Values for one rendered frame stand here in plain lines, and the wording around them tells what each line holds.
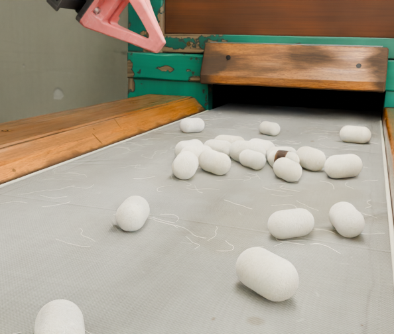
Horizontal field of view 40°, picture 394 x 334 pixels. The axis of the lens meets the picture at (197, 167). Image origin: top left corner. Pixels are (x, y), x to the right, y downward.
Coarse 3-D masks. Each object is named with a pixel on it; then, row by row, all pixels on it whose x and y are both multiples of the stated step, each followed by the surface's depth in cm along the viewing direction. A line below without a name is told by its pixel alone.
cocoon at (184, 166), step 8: (184, 152) 49; (192, 152) 49; (176, 160) 47; (184, 160) 47; (192, 160) 47; (176, 168) 47; (184, 168) 47; (192, 168) 47; (176, 176) 47; (184, 176) 47
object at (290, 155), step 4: (272, 152) 53; (288, 152) 52; (292, 152) 52; (268, 156) 53; (272, 156) 53; (288, 156) 52; (292, 156) 52; (296, 156) 52; (268, 160) 53; (272, 160) 53; (296, 160) 52; (272, 164) 53
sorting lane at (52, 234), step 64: (256, 128) 79; (320, 128) 81; (0, 192) 42; (64, 192) 43; (128, 192) 43; (192, 192) 44; (256, 192) 44; (320, 192) 45; (384, 192) 45; (0, 256) 30; (64, 256) 30; (128, 256) 30; (192, 256) 30; (320, 256) 31; (384, 256) 31; (0, 320) 23; (128, 320) 23; (192, 320) 23; (256, 320) 24; (320, 320) 24; (384, 320) 24
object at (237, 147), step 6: (234, 144) 55; (240, 144) 55; (246, 144) 55; (252, 144) 54; (258, 144) 54; (234, 150) 55; (240, 150) 55; (258, 150) 54; (264, 150) 54; (234, 156) 55
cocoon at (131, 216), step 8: (128, 200) 34; (136, 200) 35; (144, 200) 35; (120, 208) 34; (128, 208) 33; (136, 208) 34; (144, 208) 34; (120, 216) 33; (128, 216) 33; (136, 216) 33; (144, 216) 34; (120, 224) 34; (128, 224) 33; (136, 224) 34
